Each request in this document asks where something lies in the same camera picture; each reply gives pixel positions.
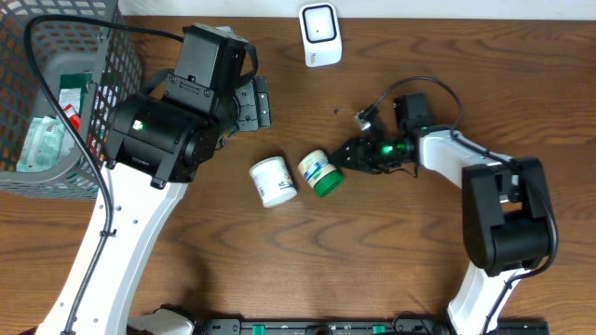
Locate white jar blue label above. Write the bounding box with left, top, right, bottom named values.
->
left=249, top=156, right=297, bottom=208

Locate green lid jar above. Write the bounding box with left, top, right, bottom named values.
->
left=298, top=150, right=344, bottom=197

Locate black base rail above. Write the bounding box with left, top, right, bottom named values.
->
left=199, top=317, right=550, bottom=335

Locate pale green wipes packet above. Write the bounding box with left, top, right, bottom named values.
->
left=17, top=116, right=65, bottom=172

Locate red white small packet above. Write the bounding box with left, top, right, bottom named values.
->
left=62, top=104, right=81, bottom=130

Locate white barcode scanner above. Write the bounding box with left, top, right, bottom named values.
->
left=298, top=2, right=343, bottom=68

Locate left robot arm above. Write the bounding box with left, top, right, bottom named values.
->
left=37, top=24, right=271, bottom=334

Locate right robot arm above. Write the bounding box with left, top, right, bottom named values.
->
left=330, top=93, right=558, bottom=334

